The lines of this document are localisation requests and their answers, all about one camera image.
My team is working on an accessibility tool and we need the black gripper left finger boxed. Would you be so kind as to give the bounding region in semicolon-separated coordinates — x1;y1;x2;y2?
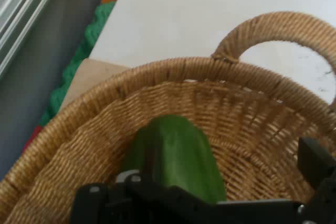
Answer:
69;170;226;224

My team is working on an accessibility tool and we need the woven wicker basket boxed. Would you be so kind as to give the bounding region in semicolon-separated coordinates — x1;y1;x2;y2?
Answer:
0;11;336;224

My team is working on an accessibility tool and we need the long green cucumber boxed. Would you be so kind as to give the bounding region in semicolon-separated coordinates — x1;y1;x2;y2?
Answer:
120;115;228;206

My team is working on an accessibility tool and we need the red plastic building block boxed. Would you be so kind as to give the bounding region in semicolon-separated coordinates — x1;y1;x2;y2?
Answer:
22;125;44;154

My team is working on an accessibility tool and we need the aluminium wall rail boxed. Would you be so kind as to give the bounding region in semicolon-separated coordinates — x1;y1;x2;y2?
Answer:
0;0;66;78

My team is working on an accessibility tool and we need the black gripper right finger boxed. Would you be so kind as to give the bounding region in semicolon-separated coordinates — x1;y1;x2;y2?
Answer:
296;136;336;224

